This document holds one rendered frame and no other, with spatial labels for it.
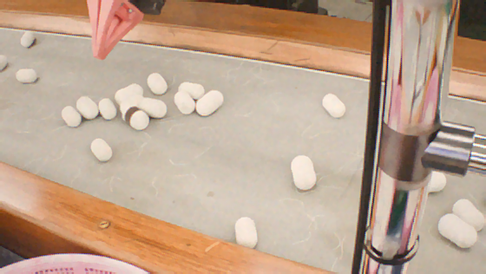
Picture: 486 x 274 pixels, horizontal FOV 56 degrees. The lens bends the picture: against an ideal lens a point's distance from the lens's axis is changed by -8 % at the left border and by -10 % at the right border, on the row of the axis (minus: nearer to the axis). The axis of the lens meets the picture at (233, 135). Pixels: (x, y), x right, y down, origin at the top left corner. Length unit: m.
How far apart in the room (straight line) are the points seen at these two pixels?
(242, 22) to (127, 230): 0.39
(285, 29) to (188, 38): 0.14
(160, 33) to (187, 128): 0.23
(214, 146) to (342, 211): 0.16
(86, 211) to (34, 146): 0.17
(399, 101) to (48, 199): 0.39
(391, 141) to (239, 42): 0.52
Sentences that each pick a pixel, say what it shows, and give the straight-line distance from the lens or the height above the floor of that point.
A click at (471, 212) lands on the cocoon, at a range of 0.45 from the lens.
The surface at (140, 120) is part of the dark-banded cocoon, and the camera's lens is 0.57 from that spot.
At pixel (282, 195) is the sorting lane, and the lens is 0.47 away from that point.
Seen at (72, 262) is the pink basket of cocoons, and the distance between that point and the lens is 0.43.
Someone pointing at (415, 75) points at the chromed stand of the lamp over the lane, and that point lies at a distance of 0.16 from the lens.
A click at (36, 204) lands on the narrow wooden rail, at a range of 0.50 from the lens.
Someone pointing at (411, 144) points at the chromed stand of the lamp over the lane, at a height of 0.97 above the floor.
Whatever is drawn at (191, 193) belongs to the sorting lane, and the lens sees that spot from 0.49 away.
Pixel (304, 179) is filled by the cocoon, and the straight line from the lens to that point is 0.46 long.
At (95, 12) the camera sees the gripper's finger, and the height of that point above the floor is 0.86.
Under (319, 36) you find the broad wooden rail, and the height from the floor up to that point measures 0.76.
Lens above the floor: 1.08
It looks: 38 degrees down
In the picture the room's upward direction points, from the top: 8 degrees counter-clockwise
